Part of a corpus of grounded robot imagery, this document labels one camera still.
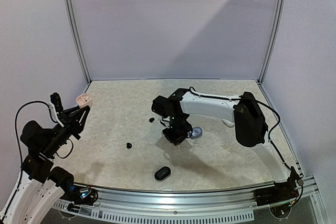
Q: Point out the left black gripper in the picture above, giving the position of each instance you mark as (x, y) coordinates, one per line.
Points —
(72, 122)

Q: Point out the right aluminium frame post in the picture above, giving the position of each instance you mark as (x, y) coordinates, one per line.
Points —
(272, 40)

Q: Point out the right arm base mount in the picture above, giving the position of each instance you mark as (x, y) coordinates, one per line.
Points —
(288, 192)

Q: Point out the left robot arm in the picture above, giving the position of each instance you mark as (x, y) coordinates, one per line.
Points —
(40, 183)

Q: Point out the black charging case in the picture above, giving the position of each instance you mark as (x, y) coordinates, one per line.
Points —
(162, 173)

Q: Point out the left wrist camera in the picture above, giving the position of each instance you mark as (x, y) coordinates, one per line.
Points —
(56, 106)

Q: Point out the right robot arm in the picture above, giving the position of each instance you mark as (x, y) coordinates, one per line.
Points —
(242, 112)

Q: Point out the purple charging case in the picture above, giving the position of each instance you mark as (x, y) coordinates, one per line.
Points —
(196, 133)

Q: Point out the white charging case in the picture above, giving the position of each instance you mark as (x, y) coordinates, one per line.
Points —
(228, 123)

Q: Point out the aluminium front rail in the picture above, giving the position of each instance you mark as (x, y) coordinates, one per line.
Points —
(214, 206)

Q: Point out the pink charging case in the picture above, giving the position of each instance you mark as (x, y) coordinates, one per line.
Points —
(84, 100)

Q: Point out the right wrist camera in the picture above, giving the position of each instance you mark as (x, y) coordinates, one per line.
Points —
(165, 123)

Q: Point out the black clip earbud near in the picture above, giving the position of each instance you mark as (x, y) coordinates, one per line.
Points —
(128, 145)

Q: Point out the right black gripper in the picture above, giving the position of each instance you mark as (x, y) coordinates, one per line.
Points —
(176, 137)

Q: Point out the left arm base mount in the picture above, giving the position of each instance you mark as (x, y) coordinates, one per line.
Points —
(78, 195)

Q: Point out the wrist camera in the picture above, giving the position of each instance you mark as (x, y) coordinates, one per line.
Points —
(56, 106)
(165, 123)

